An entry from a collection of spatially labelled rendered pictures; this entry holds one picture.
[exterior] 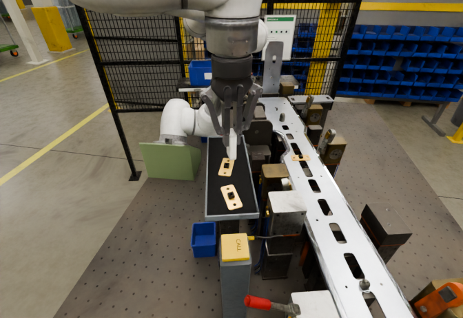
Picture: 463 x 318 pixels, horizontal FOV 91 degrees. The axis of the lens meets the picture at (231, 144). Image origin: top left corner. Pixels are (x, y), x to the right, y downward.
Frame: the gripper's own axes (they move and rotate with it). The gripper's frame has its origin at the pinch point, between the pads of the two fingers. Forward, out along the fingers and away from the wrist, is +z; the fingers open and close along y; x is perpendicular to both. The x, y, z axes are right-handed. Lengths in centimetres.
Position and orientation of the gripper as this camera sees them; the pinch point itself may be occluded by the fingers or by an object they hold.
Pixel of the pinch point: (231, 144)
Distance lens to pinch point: 52.9
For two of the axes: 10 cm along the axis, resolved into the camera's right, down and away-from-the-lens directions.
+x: -3.0, -5.6, 7.8
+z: 0.0, 8.1, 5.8
